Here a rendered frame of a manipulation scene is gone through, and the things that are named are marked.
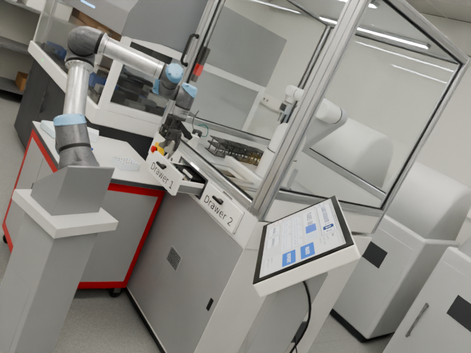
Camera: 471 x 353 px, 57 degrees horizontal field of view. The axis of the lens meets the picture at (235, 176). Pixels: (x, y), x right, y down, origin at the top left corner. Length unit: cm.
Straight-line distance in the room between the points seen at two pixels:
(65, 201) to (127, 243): 85
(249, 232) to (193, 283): 44
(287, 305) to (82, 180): 84
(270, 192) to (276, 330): 57
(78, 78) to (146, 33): 92
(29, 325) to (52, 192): 55
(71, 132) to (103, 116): 114
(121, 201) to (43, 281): 68
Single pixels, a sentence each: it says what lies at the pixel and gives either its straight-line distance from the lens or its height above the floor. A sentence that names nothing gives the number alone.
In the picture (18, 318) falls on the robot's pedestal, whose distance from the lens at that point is 193.
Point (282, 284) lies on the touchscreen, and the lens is 128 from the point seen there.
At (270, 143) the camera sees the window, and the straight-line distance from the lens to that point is 189.
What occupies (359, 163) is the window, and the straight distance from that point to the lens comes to 219.
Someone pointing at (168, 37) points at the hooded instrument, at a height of 146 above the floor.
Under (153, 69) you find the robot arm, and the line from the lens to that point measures 191.
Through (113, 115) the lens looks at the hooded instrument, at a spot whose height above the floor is 89.
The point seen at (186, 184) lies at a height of 88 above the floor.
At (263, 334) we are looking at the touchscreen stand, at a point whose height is 72.
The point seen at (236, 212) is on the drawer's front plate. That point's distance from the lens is 193.
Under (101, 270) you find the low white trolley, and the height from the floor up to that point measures 21.
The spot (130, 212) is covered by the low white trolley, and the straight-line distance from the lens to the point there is 235.
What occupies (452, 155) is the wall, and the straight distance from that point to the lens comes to 494.
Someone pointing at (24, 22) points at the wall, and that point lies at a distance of 609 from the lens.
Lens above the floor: 152
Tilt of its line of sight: 14 degrees down
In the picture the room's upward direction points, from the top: 24 degrees clockwise
